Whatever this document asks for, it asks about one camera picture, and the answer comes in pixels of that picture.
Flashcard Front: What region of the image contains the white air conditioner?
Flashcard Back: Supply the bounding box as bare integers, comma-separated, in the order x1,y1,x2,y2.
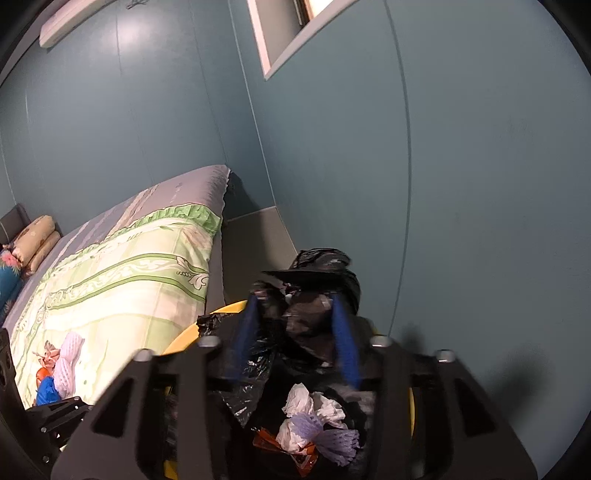
39,0,117,48

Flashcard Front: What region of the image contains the brown framed window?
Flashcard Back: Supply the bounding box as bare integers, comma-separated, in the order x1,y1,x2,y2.
246,0,362,82

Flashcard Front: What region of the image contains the beige folded quilt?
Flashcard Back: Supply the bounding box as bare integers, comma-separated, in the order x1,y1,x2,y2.
11,214,62,278

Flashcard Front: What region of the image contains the orange brown snack wrapper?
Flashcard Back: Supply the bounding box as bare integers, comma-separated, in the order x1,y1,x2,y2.
250,426,320,477

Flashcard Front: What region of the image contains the black plastic bag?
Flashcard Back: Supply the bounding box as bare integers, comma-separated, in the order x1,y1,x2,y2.
250,248,362,371

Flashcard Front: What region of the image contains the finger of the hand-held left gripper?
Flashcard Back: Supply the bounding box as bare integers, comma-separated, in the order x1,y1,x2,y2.
25,396,95,457

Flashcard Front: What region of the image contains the white tissue paper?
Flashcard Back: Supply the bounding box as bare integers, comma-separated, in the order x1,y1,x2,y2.
277,382,348,452

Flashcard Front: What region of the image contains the black bin liner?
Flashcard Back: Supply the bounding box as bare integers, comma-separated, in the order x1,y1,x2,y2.
196,311,279,428

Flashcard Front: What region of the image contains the blue floral folded quilt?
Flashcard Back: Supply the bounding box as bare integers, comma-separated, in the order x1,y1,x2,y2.
0,244,25,315

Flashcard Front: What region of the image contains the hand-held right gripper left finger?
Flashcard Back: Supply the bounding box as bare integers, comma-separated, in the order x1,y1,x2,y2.
51,294,260,480

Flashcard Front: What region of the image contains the green patterned blanket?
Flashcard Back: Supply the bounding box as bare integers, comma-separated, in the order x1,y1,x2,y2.
6,205,223,408

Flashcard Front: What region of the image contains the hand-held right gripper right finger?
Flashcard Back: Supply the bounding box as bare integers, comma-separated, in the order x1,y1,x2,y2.
329,294,539,480

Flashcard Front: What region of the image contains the grey padded headboard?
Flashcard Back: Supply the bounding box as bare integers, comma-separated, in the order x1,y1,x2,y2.
0,205,31,246

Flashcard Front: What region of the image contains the blue plastic bag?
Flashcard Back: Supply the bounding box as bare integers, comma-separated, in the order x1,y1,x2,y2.
35,376,62,407

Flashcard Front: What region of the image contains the yellow rimmed trash bin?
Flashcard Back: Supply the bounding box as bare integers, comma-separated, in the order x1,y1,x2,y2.
161,299,416,480

